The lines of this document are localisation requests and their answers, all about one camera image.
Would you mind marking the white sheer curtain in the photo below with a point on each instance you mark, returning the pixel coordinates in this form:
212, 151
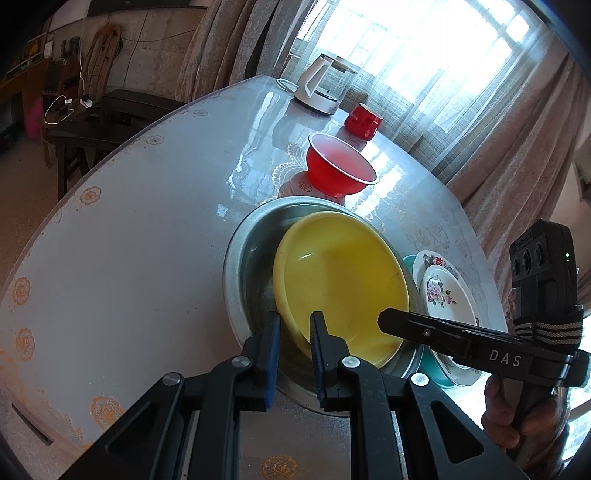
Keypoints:
438, 69

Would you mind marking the white plate with red emblem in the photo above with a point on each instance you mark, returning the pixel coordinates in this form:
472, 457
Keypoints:
422, 261

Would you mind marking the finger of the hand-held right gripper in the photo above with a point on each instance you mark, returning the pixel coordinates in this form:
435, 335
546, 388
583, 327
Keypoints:
415, 330
489, 333

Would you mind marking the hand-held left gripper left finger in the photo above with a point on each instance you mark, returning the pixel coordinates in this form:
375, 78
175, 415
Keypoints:
272, 355

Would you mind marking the white plate with pink flowers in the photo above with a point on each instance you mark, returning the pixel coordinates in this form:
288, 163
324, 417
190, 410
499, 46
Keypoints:
438, 290

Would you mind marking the wooden chair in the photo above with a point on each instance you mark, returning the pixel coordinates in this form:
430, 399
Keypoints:
101, 55

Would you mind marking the person's right hand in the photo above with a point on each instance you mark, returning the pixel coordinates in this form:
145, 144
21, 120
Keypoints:
494, 410

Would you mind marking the stainless steel bowl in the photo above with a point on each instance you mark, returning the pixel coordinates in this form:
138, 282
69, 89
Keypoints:
251, 272

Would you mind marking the teal plate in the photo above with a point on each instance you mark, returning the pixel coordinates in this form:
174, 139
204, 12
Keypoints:
436, 374

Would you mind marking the red mug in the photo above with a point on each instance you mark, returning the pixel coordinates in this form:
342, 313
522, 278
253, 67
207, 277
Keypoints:
362, 122

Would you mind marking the gold floral lace mat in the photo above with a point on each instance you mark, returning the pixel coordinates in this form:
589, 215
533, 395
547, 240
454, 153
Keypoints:
288, 173

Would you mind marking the white glass electric kettle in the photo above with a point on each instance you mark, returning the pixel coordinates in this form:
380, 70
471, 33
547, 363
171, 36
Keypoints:
318, 87

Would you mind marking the yellow plastic bowl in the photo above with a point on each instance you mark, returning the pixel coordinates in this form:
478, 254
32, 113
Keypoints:
346, 277

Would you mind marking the red plastic bowl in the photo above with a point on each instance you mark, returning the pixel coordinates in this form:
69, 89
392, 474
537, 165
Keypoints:
332, 177

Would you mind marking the power strip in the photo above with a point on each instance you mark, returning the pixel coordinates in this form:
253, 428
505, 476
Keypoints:
87, 101

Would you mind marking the dark wooden side table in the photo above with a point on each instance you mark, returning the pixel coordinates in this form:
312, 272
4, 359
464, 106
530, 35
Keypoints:
115, 115

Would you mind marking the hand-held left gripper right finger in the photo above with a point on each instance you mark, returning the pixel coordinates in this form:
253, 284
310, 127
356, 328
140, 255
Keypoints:
318, 360

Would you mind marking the beige velvet curtain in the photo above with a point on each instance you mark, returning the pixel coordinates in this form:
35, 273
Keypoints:
521, 175
240, 41

